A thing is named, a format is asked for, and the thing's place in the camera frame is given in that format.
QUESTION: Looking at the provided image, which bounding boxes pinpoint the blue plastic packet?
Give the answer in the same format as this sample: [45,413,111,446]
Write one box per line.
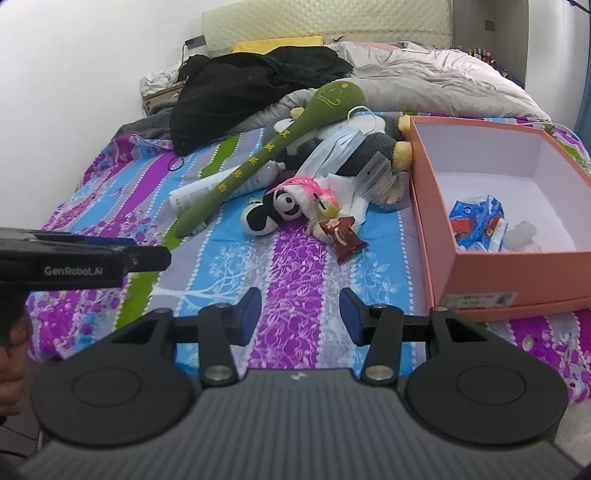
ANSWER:
[450,195,509,252]

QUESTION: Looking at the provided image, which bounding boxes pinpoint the blue face mask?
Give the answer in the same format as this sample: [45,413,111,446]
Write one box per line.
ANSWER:
[300,106,386,181]

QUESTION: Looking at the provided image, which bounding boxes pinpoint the white crumpled cloth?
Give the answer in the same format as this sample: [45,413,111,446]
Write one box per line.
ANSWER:
[141,69,185,95]

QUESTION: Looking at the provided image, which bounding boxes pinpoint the row of small bottles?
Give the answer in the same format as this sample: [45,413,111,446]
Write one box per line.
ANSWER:
[466,45,498,64]

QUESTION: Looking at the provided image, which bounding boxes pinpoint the yellow pillow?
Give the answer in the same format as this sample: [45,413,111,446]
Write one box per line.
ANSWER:
[232,34,324,55]

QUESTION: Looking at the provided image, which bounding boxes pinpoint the long green plush stick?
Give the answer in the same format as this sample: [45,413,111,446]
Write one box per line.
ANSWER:
[175,78,365,238]

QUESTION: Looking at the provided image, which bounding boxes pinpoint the brown snack packet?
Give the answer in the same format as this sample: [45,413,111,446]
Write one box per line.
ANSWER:
[307,216,370,266]

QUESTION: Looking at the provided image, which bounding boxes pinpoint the dark grey cloth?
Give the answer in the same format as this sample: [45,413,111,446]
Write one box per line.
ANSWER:
[117,108,176,139]

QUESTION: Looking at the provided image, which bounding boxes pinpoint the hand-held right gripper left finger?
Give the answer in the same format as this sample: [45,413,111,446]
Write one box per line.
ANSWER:
[108,287,262,387]

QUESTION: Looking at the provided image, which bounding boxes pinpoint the panda plush toy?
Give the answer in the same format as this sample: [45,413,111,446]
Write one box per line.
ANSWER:
[242,182,308,237]

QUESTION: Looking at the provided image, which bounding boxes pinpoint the black clothing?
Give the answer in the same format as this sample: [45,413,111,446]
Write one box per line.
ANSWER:
[170,46,354,155]

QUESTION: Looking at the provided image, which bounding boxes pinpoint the grey plush toy yellow feet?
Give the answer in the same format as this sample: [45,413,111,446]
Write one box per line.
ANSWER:
[332,113,414,210]

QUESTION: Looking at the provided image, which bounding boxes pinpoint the small doll with pink hair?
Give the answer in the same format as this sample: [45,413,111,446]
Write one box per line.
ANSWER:
[286,175,345,222]

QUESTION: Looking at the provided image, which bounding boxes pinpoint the person's left hand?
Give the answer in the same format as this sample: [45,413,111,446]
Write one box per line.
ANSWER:
[0,318,33,418]

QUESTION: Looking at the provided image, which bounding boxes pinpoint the grey duvet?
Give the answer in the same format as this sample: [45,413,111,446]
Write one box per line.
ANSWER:
[231,41,552,134]

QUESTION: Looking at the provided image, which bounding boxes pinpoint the cream padded headboard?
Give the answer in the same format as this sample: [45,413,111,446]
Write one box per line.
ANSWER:
[201,0,455,51]

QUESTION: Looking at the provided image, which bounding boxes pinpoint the colourful printed bedsheet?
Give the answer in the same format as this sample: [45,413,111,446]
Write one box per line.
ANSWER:
[25,111,591,407]

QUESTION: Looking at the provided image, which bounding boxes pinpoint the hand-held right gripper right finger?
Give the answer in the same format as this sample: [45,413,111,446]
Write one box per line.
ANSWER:
[339,287,485,385]

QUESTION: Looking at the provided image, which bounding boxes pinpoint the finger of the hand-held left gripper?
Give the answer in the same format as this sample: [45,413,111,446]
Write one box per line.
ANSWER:
[107,237,172,278]

